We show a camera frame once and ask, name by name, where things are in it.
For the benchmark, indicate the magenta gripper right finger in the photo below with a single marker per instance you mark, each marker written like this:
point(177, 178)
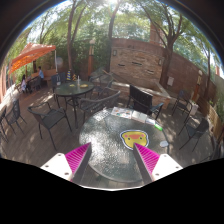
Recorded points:
point(154, 166)

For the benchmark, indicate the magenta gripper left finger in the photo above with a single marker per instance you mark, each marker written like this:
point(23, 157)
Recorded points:
point(70, 166)

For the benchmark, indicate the yellow duck mouse pad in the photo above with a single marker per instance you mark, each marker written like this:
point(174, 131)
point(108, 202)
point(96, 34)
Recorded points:
point(130, 137)

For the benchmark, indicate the round glass patio table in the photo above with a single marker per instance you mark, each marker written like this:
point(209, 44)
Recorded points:
point(112, 165)

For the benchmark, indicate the green marker pen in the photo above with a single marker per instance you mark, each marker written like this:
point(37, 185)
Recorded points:
point(158, 127)

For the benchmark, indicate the white book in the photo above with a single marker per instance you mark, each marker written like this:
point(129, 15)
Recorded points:
point(138, 116)

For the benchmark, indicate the black metal chair left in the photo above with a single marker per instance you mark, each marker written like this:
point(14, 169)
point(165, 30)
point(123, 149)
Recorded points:
point(48, 119)

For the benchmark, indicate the black metal chair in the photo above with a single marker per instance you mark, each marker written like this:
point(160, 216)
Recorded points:
point(48, 119)
point(107, 99)

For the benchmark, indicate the open magazine on table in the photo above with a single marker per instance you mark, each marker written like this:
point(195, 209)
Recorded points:
point(122, 112)

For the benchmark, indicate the black metal chair middle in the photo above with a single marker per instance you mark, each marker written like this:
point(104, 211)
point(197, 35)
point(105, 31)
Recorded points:
point(107, 99)

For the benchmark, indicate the black slatted chair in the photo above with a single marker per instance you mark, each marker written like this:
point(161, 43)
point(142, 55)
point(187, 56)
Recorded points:
point(142, 101)

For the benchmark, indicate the black chair far right back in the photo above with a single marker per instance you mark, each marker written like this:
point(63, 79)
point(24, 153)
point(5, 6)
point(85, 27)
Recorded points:
point(183, 102)

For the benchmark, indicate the far round glass table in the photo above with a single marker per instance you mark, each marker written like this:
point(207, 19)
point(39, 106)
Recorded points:
point(73, 90)

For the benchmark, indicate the black chair far left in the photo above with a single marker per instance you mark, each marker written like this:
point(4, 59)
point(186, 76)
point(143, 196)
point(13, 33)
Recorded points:
point(11, 117)

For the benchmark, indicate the black chair behind far table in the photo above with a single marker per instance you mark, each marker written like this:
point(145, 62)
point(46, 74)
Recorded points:
point(57, 79)

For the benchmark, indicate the person in blue shirt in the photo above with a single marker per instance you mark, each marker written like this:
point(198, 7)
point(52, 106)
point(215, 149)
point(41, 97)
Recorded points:
point(41, 74)

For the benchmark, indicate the orange patio umbrella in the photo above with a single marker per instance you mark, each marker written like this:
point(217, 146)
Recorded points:
point(30, 53)

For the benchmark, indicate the brick fountain wall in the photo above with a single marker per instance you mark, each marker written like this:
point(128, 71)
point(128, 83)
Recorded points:
point(136, 62)

